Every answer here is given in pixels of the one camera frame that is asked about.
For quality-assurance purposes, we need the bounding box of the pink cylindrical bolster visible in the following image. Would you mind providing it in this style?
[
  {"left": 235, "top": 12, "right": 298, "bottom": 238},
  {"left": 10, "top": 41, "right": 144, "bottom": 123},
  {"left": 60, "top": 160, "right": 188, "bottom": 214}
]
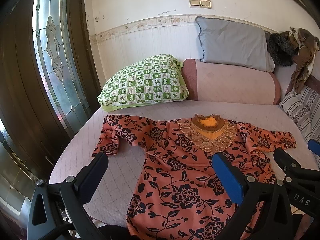
[{"left": 182, "top": 59, "right": 281, "bottom": 105}]

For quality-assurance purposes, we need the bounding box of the green white patterned pillow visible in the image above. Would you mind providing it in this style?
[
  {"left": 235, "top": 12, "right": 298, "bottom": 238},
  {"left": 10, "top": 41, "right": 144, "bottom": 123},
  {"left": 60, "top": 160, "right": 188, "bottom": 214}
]
[{"left": 98, "top": 54, "right": 189, "bottom": 112}]

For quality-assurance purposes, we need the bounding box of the dark furry cushion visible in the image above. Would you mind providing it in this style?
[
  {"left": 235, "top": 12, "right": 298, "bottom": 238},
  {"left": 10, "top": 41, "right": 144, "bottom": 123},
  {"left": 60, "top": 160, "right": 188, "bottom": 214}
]
[{"left": 266, "top": 31, "right": 298, "bottom": 67}]

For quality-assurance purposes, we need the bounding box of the gold wall switch plate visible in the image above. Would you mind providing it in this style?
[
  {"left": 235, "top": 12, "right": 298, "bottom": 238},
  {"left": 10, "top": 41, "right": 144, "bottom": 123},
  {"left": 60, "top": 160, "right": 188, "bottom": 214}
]
[{"left": 189, "top": 0, "right": 212, "bottom": 9}]

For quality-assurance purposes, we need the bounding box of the orange floral black-print blouse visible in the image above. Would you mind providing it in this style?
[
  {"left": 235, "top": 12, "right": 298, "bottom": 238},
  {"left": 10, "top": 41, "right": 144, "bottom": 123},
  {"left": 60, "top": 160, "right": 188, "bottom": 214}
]
[{"left": 94, "top": 115, "right": 296, "bottom": 239}]

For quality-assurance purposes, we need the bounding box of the striped floral pillow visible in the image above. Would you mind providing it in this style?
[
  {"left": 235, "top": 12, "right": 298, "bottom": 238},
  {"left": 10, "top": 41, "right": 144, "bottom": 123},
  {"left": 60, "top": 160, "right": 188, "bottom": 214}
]
[{"left": 279, "top": 86, "right": 319, "bottom": 164}]

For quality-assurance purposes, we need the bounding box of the grey blue pillow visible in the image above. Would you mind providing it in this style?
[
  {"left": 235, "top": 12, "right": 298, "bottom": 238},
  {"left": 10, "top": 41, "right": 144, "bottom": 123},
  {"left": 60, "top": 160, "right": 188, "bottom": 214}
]
[{"left": 195, "top": 16, "right": 275, "bottom": 72}]

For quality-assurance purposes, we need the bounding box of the stained glass wooden door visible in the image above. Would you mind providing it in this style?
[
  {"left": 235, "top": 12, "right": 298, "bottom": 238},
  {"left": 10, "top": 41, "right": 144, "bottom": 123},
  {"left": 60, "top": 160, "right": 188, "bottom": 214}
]
[{"left": 1, "top": 0, "right": 101, "bottom": 178}]

